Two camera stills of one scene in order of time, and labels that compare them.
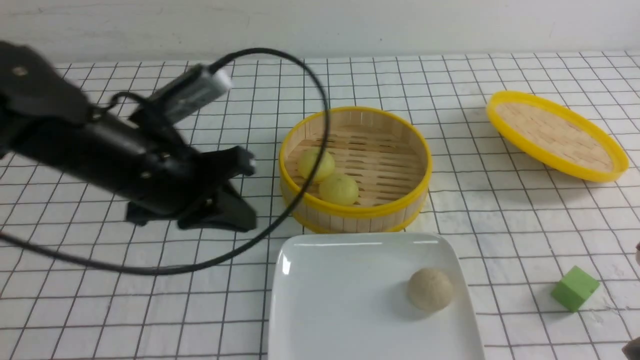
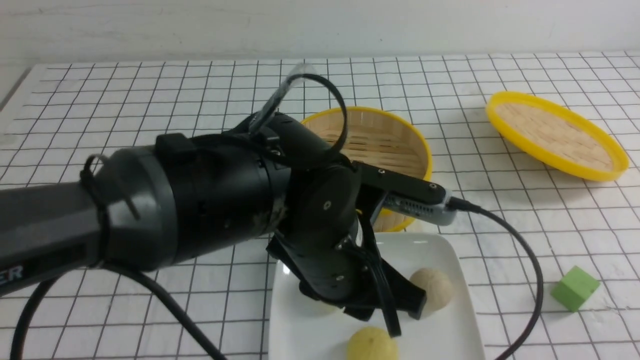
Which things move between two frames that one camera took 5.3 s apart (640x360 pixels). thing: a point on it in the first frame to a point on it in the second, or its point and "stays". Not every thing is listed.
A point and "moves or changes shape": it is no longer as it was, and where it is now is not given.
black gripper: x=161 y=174 to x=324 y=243
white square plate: x=344 y=296 stays
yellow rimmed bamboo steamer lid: x=554 y=139 stays
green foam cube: x=574 y=288 stays
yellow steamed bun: x=338 y=189 moves or changes shape
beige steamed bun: x=429 y=289 stays
